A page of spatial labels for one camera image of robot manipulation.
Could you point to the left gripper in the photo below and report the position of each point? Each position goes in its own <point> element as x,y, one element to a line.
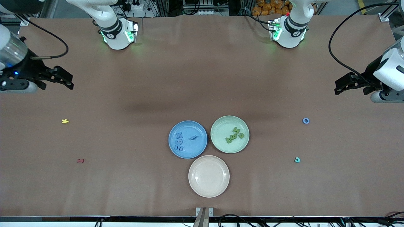
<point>370,74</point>

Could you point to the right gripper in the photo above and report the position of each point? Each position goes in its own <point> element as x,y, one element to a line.
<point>29,70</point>

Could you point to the green foam letter N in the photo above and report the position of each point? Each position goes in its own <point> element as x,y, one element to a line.
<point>236,130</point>

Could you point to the green foam letter B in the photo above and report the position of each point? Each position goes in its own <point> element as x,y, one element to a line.
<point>233,137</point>

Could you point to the blue foam letter G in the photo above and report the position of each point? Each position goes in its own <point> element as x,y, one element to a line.
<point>177,141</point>

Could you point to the green foam letter P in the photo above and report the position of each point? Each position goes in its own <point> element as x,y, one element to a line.
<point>228,140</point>

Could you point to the blue foam letter E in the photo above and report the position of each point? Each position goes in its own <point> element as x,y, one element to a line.
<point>179,147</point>

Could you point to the blue foam letter a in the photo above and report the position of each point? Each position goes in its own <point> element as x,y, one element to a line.
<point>193,137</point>

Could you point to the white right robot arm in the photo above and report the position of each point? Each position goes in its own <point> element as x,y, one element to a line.
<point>115,34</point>

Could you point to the blue foam letter O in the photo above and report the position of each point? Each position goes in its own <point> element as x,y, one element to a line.
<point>303,120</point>

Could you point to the white power strip with plugs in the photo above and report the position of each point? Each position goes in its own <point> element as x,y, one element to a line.
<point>135,6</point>

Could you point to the orange fruit bag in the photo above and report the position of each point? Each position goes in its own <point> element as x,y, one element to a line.
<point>268,8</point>

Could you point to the green round plate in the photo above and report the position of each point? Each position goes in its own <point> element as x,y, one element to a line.
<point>221,126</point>

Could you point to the brown table cover sheet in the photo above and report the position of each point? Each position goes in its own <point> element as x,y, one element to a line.
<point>202,78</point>

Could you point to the blue round plate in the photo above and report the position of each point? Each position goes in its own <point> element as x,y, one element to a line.
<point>195,148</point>

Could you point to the beige round plate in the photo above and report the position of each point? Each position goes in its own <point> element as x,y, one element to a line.
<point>209,176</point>

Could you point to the aluminium frame profile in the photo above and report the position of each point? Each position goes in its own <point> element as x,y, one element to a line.
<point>24,21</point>
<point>385,17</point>

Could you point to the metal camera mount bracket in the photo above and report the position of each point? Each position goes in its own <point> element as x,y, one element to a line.
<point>204,217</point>

